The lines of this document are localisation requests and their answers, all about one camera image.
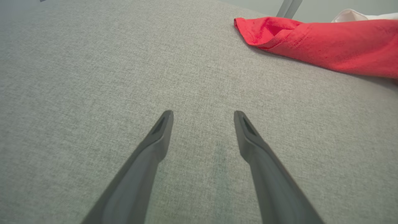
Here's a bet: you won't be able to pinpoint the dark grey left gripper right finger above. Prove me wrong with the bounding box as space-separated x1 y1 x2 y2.
234 110 326 224

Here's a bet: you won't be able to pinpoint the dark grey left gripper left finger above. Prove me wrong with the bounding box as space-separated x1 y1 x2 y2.
81 110 174 224

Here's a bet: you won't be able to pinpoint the red shorts with white stripe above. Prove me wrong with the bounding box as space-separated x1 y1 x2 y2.
234 8 398 79

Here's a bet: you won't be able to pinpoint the grey fabric sofa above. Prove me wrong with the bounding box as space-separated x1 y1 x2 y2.
0 0 398 224

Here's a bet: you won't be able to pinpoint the grey metal post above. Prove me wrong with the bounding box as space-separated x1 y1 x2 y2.
276 0 303 19

